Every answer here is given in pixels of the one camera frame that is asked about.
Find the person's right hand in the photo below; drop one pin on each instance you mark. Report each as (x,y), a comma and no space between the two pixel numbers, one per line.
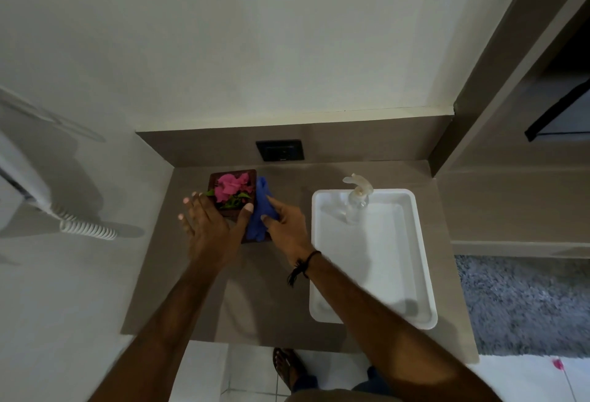
(290,231)

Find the person's left hand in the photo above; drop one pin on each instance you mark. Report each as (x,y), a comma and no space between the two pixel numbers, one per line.
(209,235)

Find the person's left little finger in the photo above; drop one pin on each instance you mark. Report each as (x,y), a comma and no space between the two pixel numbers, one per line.
(184,226)

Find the person's left middle finger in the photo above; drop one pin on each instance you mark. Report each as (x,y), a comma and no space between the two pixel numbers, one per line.
(198,206)

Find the person's right thumb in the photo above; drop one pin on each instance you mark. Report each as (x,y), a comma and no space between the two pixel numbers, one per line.
(269,224)

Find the person's left thumb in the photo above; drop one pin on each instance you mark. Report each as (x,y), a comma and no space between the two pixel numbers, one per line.
(245,217)

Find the blue cloth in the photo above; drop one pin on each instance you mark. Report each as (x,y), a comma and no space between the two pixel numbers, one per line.
(259,226)

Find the dark brown wooden tray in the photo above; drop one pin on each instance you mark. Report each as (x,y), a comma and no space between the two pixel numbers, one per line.
(230,217)

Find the person's right forearm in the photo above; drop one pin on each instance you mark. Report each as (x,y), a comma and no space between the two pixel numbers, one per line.
(392,337)

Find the person's left forearm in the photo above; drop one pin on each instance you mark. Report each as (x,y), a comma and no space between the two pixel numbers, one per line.
(170,332)

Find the pink flowers with green leaves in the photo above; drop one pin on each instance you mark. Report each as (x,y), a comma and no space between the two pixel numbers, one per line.
(233,187)

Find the clear pump dispenser bottle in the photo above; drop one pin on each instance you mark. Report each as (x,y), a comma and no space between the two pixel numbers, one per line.
(357,206)

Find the white rectangular plastic tray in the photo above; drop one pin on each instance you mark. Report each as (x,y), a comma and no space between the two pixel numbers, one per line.
(382,254)

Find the brown sandal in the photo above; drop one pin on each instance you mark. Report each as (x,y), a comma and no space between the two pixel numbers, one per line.
(288,367)

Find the dark blue shorts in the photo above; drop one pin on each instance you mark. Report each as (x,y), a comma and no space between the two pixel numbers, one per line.
(350,390)

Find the grey shaggy rug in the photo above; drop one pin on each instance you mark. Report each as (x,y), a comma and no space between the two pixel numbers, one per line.
(530,305)

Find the pink flower with stem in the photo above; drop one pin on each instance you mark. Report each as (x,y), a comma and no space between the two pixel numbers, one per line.
(560,365)

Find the black wall socket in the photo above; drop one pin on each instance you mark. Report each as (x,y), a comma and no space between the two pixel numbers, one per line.
(280,150)

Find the white wall-mounted hair dryer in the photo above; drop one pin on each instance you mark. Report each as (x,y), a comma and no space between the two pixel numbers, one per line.
(27,176)

